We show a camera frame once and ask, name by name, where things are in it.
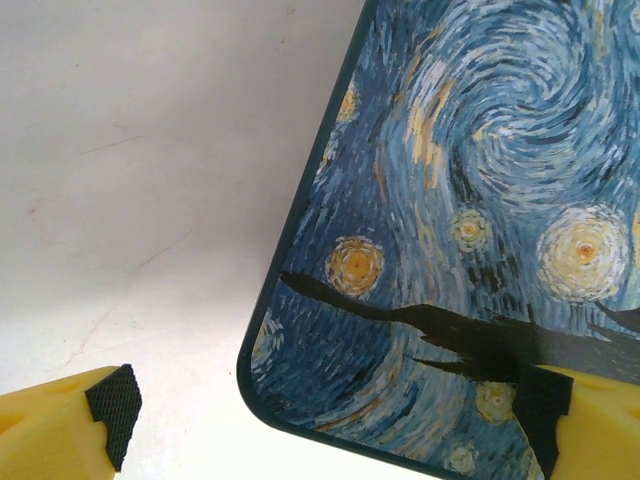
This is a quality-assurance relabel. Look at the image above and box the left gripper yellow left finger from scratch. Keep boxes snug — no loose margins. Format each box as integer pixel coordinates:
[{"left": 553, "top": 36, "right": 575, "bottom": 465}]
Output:
[{"left": 0, "top": 363, "right": 144, "bottom": 480}]

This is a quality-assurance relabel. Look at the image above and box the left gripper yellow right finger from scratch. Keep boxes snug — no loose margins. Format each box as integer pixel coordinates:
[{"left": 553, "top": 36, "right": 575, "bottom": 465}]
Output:
[{"left": 514, "top": 364, "right": 640, "bottom": 480}]

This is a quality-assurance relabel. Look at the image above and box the box with starry night print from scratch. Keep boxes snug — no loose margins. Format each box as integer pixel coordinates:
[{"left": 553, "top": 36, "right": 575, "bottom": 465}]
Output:
[{"left": 237, "top": 0, "right": 640, "bottom": 480}]

